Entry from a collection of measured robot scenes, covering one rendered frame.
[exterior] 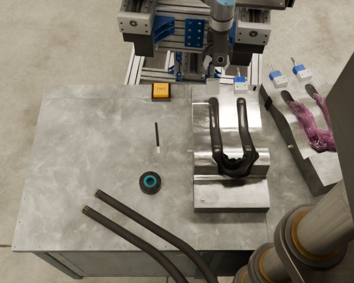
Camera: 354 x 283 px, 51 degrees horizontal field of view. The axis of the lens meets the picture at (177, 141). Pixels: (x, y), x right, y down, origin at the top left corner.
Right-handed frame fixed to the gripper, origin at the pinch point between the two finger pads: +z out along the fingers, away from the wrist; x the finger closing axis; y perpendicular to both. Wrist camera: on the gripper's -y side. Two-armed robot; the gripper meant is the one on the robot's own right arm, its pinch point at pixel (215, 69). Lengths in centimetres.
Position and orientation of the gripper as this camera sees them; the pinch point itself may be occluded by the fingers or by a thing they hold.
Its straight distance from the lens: 140.7
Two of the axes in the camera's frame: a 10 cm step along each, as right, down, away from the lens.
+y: 0.0, -8.8, 4.8
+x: -10.0, 0.0, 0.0
